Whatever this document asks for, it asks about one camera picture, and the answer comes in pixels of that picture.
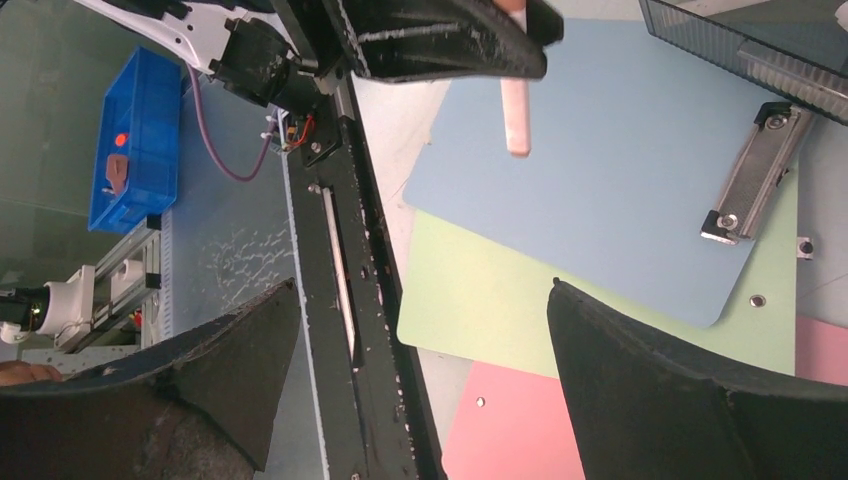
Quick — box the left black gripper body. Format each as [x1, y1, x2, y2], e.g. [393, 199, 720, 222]
[272, 1, 564, 83]

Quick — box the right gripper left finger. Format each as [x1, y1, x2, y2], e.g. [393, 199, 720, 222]
[1, 279, 301, 479]

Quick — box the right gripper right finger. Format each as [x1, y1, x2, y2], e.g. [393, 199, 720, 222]
[547, 280, 847, 479]

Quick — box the brown cap marker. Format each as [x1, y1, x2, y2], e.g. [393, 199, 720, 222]
[495, 0, 532, 158]

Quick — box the clear plastic drawer box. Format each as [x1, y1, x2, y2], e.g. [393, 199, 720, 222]
[639, 0, 847, 124]

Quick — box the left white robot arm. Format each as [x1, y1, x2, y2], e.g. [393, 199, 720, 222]
[88, 1, 564, 113]

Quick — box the pink clipboard sheet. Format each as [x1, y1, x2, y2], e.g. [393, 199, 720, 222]
[442, 314, 848, 480]

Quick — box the green clipboard sheet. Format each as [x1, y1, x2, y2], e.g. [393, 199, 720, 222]
[398, 172, 799, 377]

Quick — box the blue plastic bin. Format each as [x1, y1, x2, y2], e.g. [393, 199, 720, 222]
[87, 47, 183, 234]

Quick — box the blue clipboard sheet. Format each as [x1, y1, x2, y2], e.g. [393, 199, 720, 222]
[403, 19, 773, 328]

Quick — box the metal clipboard clip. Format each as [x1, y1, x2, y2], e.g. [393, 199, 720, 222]
[700, 102, 813, 245]

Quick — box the white black teleoperation handle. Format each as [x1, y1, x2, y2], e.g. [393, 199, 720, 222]
[1, 215, 163, 353]

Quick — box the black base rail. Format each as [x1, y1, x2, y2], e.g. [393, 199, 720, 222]
[283, 79, 445, 479]

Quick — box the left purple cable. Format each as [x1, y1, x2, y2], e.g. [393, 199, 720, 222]
[185, 62, 280, 184]

